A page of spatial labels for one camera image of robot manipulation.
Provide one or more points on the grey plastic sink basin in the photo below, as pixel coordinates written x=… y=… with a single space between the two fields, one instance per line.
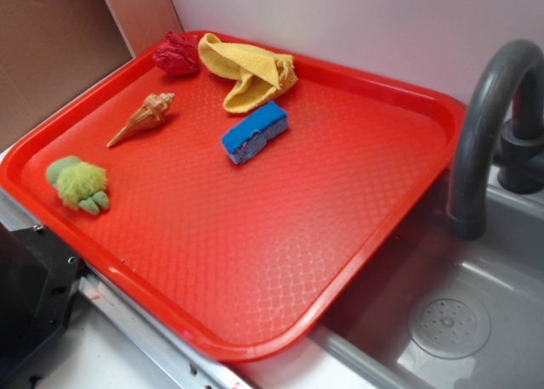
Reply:
x=366 y=327

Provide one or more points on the green plush toy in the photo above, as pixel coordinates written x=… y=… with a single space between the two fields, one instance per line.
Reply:
x=79 y=184

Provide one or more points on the grey faucet spout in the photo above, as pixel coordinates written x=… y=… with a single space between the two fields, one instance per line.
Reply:
x=517 y=68

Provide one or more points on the yellow cloth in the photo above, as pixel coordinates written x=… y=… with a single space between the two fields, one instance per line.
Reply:
x=260 y=76

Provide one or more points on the brown spiral seashell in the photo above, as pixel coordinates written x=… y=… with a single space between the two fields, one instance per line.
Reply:
x=150 y=115

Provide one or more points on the blue sponge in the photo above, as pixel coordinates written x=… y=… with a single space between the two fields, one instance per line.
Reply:
x=247 y=138

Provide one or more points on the brown cardboard panel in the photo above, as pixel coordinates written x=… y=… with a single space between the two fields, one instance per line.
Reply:
x=54 y=50

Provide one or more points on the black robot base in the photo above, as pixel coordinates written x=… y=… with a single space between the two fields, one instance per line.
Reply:
x=40 y=276

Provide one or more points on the silver metal rail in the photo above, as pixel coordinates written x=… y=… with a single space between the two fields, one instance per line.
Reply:
x=112 y=343

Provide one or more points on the sink drain cover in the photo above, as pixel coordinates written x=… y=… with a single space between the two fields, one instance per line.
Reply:
x=449 y=324

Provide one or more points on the grey faucet handle base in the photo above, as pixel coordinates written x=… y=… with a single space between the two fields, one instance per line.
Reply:
x=519 y=153

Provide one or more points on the red plastic tray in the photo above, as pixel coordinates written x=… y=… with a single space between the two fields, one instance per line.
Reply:
x=239 y=260

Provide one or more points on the crumpled red paper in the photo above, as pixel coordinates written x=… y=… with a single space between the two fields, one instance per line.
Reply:
x=178 y=55

